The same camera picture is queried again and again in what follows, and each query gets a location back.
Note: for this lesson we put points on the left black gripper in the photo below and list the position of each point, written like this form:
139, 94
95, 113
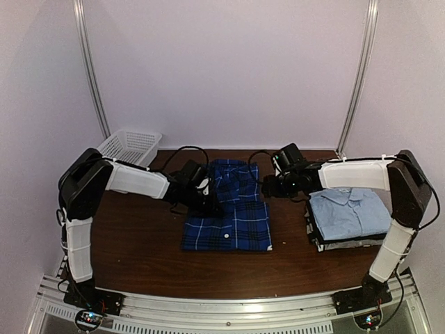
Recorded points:
211, 209

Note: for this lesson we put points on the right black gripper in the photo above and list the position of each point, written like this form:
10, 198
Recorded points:
270, 189

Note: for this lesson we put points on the blue plaid long sleeve shirt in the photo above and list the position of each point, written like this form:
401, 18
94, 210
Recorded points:
245, 224

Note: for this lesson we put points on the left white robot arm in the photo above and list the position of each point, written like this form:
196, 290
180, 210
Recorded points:
84, 183

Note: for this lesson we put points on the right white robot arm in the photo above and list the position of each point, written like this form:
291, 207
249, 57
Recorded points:
402, 186

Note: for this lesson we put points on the light blue folded shirt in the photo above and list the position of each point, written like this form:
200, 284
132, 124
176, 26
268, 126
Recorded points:
349, 213

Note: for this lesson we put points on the white plastic mesh basket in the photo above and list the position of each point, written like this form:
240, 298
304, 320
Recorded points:
132, 147

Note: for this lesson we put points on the left circuit board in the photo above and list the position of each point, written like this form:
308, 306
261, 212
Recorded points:
87, 320

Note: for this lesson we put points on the circuit board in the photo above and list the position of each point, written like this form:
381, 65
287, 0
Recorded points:
369, 320
87, 320

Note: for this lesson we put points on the right circuit board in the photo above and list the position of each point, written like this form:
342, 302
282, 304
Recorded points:
369, 320

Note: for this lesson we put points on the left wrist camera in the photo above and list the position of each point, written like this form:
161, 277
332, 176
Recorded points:
204, 187

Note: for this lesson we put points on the right aluminium frame post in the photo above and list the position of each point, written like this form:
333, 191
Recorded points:
370, 28

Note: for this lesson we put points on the aluminium frame post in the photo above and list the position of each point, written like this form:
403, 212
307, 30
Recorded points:
370, 28
82, 30

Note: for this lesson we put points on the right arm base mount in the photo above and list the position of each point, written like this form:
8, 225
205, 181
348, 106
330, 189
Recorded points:
370, 294

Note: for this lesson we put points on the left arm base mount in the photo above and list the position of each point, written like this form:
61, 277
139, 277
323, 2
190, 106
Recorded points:
85, 295

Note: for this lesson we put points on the left aluminium frame post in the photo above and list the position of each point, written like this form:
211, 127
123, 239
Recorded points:
82, 30

